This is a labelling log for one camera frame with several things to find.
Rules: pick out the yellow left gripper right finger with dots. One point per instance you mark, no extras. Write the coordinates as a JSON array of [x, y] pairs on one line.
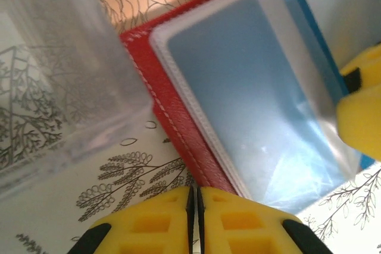
[[253, 230]]

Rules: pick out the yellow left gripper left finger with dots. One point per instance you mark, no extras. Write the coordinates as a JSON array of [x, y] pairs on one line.
[[149, 230]]

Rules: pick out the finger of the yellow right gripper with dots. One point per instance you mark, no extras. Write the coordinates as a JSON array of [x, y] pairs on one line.
[[372, 63], [363, 123]]

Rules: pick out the blue credit card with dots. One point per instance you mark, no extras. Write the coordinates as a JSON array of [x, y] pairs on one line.
[[238, 87]]

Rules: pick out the red card holder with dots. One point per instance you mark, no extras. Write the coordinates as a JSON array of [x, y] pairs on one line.
[[166, 99]]

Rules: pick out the clear acrylic card box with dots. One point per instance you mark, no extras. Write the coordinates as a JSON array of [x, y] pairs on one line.
[[74, 57]]

